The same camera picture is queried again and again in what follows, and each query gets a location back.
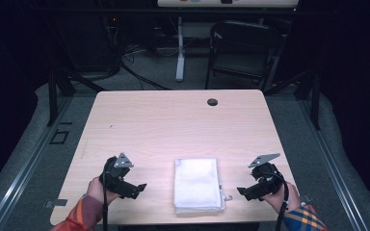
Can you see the black metal stand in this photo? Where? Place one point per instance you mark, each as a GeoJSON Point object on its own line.
{"type": "Point", "coordinates": [315, 102]}
{"type": "Point", "coordinates": [52, 99]}

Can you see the person's right hand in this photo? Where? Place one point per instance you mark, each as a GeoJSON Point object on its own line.
{"type": "Point", "coordinates": [271, 201]}

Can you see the white desk leg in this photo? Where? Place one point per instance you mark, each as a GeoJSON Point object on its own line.
{"type": "Point", "coordinates": [180, 64]}

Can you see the person's left hand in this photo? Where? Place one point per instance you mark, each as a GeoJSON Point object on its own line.
{"type": "Point", "coordinates": [96, 192]}

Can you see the white cloth bag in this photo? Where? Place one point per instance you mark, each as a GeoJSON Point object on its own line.
{"type": "Point", "coordinates": [196, 186]}

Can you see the aluminium floor rail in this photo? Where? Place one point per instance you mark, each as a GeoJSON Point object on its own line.
{"type": "Point", "coordinates": [334, 166]}
{"type": "Point", "coordinates": [29, 171]}

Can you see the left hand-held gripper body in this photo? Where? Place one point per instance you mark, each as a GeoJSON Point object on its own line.
{"type": "Point", "coordinates": [115, 179]}

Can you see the black folding chair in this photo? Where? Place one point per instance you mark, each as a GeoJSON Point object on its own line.
{"type": "Point", "coordinates": [244, 33]}

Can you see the dark computer tower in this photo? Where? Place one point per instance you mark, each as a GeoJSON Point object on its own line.
{"type": "Point", "coordinates": [90, 48]}

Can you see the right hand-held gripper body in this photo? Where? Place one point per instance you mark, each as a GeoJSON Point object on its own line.
{"type": "Point", "coordinates": [266, 179]}

